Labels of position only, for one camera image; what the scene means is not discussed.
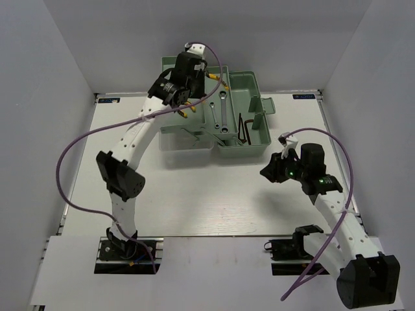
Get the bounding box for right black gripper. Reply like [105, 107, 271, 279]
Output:
[260, 148, 308, 183]

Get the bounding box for large silver ratchet wrench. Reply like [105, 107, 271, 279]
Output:
[219, 91, 229, 133]

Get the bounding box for small silver wrench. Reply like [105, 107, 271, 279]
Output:
[209, 102, 220, 129]

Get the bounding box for green cantilever toolbox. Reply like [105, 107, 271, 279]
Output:
[160, 66, 276, 158]

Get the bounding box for straight brown hex key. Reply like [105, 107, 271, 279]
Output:
[237, 113, 244, 144]

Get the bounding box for bent brown hex key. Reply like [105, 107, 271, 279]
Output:
[244, 119, 254, 145]

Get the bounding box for yellow-handled pliers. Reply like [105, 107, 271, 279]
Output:
[177, 101, 196, 119]
[206, 73, 230, 91]

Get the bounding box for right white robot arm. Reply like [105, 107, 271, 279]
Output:
[260, 142, 400, 309]

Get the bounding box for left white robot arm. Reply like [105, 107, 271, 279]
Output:
[96, 45, 207, 259]

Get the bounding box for left blue label sticker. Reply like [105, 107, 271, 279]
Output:
[98, 98, 121, 104]

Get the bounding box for blue label sticker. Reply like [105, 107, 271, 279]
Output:
[292, 93, 316, 100]
[98, 98, 121, 104]

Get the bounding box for right blue label sticker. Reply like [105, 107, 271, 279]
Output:
[292, 93, 316, 100]

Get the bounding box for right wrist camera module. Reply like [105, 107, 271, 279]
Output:
[278, 132, 298, 159]

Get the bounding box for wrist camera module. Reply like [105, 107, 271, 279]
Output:
[185, 43, 206, 58]
[278, 132, 298, 159]

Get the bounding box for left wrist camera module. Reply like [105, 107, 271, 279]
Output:
[185, 43, 206, 58]

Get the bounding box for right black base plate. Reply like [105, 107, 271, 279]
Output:
[263, 238, 313, 276]

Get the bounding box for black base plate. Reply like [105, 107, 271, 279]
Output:
[263, 238, 313, 276]
[94, 237, 154, 275]

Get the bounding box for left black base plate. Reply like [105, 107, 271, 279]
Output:
[94, 237, 154, 275]

